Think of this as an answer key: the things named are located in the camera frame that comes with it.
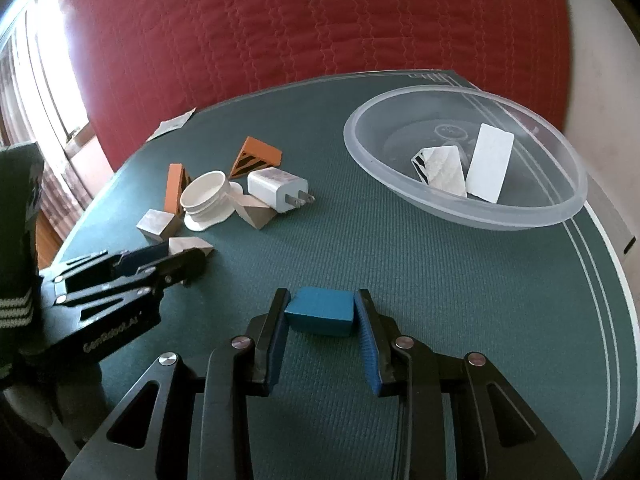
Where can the beige block left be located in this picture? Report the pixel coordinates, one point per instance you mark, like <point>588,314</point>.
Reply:
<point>159,225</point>

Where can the white paper packet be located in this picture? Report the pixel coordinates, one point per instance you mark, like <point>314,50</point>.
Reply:
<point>172,124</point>

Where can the small white striped wedge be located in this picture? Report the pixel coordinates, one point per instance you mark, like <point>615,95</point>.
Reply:
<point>441,168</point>

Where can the blue wedge block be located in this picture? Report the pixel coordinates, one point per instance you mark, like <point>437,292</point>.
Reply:
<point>321,311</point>

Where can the red quilted sofa back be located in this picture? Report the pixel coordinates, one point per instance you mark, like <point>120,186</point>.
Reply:
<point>139,62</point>

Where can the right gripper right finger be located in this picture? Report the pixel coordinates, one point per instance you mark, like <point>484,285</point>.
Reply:
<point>496,433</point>

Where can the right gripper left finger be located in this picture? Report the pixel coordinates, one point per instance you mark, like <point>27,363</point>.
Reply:
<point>188,419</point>

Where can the white plastic jar lid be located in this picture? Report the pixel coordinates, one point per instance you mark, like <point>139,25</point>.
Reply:
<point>208,200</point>

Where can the tall orange striped wedge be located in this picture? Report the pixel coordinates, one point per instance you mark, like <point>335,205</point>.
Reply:
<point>177,181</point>

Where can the large white striped wedge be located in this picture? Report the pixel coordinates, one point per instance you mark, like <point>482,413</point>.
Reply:
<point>490,160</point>

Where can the beige wedge under charger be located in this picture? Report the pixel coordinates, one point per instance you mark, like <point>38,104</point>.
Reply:
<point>253,211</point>

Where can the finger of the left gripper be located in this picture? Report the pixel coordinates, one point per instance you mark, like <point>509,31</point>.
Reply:
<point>109,266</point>
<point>159,274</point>

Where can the beige wedge block front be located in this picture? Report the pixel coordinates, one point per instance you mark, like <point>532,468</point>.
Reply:
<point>183,243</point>

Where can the clear plastic bowl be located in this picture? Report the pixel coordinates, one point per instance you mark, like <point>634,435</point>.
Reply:
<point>545,182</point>

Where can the window with curtain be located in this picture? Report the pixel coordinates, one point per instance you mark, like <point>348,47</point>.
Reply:
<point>41,102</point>

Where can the white usb wall charger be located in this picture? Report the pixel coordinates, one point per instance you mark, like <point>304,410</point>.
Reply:
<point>279,189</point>

